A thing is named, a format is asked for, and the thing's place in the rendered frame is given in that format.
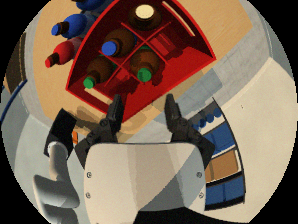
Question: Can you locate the blue bottle with grey label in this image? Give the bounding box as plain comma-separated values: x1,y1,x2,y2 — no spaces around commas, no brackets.
51,14,97,38

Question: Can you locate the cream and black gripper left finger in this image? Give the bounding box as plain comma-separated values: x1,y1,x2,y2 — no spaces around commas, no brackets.
74,94,124,170

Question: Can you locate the brown bottle with cream cap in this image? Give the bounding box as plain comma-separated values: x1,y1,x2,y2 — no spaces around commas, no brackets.
127,3,163,31

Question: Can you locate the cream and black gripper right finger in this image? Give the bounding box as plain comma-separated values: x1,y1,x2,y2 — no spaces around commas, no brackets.
164,93,215,169

